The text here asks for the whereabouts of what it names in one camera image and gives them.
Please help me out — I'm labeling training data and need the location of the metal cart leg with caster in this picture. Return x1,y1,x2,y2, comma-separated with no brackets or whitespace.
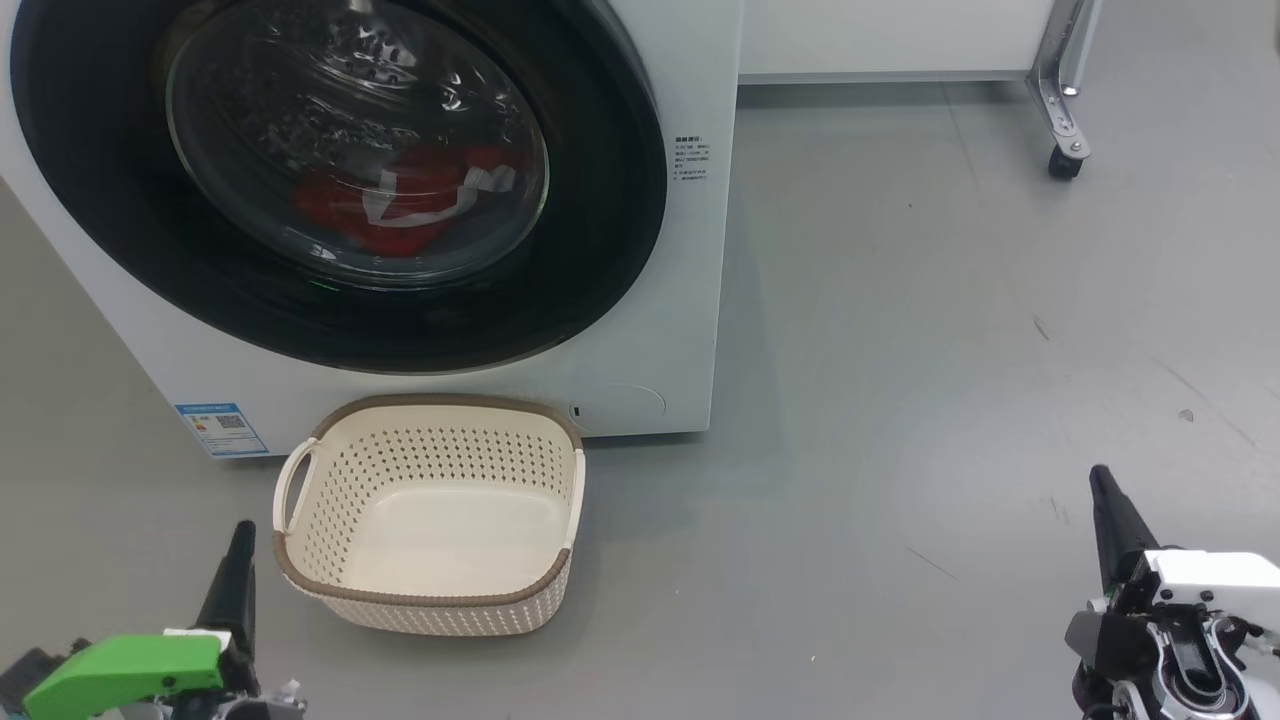
738,0,1103,181

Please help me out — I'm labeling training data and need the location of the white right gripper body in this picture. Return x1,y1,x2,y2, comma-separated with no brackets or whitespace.
1065,548,1280,720

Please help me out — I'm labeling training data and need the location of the blue white energy label sticker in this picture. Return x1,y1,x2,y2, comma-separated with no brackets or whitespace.
174,402,271,459

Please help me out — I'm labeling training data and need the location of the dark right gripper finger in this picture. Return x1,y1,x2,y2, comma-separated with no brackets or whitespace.
1090,464,1161,593

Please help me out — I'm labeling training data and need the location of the grey washing machine door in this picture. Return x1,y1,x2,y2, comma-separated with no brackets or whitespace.
10,0,669,376

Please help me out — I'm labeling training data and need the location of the cream perforated laundry basket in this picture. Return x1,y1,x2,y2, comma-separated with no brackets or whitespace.
272,393,587,637

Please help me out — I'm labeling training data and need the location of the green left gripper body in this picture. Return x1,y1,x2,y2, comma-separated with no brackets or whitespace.
20,628,306,720

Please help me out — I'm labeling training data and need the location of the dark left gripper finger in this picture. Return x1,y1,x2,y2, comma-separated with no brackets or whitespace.
195,520,263,693

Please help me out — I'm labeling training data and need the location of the white front-load washing machine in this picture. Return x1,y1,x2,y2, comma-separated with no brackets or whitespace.
0,0,743,459

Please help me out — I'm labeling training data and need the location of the red jersey with white lettering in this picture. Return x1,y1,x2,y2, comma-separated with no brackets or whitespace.
293,143,521,258

